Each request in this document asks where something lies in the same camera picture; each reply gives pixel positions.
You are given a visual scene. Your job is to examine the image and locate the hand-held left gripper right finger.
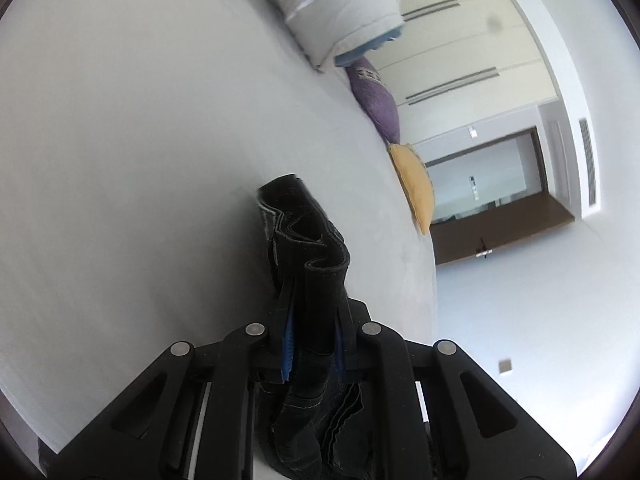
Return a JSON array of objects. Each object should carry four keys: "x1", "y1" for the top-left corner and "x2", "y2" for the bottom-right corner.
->
[{"x1": 333, "y1": 299, "x2": 577, "y2": 480}]

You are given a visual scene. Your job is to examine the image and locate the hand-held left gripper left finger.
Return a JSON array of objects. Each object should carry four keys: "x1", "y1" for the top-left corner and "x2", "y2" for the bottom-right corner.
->
[{"x1": 37, "y1": 279, "x2": 297, "y2": 480}]

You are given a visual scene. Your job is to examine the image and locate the black pants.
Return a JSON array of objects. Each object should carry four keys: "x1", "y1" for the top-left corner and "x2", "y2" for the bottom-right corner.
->
[{"x1": 256, "y1": 174, "x2": 367, "y2": 480}]

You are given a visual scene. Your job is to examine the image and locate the yellow cushion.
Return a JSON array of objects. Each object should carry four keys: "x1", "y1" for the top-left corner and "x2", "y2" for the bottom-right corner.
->
[{"x1": 387, "y1": 142, "x2": 435, "y2": 236}]

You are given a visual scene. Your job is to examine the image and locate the brown door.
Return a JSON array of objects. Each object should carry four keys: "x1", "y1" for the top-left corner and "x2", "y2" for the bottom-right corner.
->
[{"x1": 427, "y1": 126, "x2": 577, "y2": 267}]

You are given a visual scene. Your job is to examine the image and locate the bed with white sheet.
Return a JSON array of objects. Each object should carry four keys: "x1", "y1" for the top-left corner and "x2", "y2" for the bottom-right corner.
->
[{"x1": 0, "y1": 0, "x2": 439, "y2": 461}]

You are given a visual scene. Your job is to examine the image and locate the purple cushion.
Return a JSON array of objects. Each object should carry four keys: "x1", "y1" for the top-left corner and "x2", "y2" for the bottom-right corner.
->
[{"x1": 347, "y1": 55, "x2": 402, "y2": 145}]

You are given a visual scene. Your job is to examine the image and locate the cream wardrobe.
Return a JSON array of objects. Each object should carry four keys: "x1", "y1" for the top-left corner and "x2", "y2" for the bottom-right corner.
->
[{"x1": 372, "y1": 0, "x2": 561, "y2": 161}]

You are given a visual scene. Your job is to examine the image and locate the rolled white duvet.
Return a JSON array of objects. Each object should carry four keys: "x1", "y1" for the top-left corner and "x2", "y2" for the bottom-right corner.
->
[{"x1": 235, "y1": 0, "x2": 407, "y2": 73}]

